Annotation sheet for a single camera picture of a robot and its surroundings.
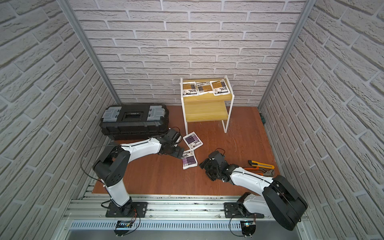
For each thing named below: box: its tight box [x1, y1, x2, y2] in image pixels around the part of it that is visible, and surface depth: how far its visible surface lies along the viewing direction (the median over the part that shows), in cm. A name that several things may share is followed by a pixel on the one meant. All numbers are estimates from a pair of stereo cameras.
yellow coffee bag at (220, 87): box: [209, 79, 231, 96], surface depth 85 cm
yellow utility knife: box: [248, 160, 275, 169], surface depth 91 cm
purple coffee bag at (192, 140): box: [182, 131, 204, 150], surface depth 102 cm
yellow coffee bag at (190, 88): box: [182, 81, 199, 97], surface depth 84 cm
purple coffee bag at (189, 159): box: [181, 150, 198, 170], surface depth 91 cm
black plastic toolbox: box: [99, 103, 169, 141], surface depth 92 cm
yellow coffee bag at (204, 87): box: [195, 81, 214, 96], surface depth 85 cm
